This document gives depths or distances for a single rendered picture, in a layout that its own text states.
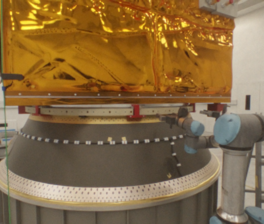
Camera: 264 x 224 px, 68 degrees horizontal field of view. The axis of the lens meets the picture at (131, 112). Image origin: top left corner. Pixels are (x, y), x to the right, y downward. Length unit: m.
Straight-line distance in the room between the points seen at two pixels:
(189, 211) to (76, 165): 0.85
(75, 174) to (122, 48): 0.89
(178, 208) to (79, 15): 1.41
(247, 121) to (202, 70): 1.08
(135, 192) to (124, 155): 0.24
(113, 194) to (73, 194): 0.24
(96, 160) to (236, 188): 0.82
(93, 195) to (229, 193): 0.76
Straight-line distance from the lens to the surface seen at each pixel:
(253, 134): 0.85
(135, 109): 1.36
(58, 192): 1.38
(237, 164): 0.86
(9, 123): 6.25
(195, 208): 1.65
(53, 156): 1.46
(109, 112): 1.36
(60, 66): 1.26
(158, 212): 1.37
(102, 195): 1.29
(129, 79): 1.39
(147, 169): 1.35
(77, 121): 1.45
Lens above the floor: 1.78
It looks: 4 degrees down
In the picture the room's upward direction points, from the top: straight up
